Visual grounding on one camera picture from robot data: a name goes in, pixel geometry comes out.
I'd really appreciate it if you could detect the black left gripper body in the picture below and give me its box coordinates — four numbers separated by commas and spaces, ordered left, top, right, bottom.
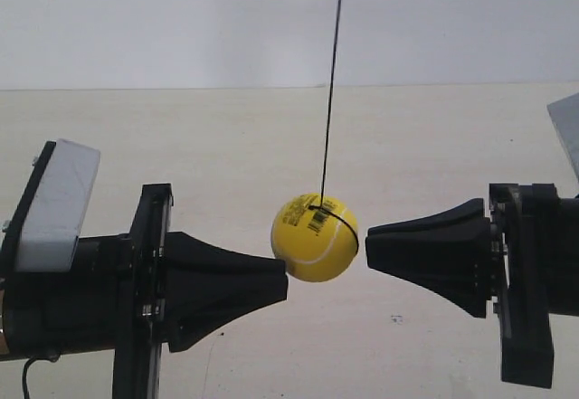
112, 184, 173, 398

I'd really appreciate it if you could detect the black cable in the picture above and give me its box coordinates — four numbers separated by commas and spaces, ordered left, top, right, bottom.
22, 348, 60, 399

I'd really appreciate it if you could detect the black string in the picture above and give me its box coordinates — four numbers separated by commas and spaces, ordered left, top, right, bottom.
308, 0, 362, 255

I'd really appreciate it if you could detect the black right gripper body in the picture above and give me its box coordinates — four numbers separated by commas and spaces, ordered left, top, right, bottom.
489, 184, 556, 389

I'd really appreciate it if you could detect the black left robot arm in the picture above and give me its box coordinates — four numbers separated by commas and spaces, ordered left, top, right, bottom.
1, 184, 289, 398

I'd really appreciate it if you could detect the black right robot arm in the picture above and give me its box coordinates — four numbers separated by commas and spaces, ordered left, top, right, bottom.
365, 183, 578, 389

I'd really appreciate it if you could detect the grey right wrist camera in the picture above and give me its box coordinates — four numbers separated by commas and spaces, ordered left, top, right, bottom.
546, 93, 579, 178

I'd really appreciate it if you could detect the yellow tennis ball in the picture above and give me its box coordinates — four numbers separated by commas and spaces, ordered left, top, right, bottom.
270, 193, 359, 283

